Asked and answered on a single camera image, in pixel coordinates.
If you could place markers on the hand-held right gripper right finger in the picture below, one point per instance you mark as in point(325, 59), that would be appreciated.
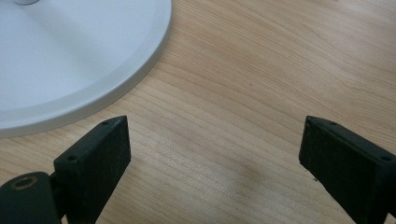
point(348, 165)

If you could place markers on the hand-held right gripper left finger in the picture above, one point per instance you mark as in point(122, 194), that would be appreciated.
point(93, 168)

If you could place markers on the white round lamp base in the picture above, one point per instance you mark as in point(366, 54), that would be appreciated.
point(62, 62)

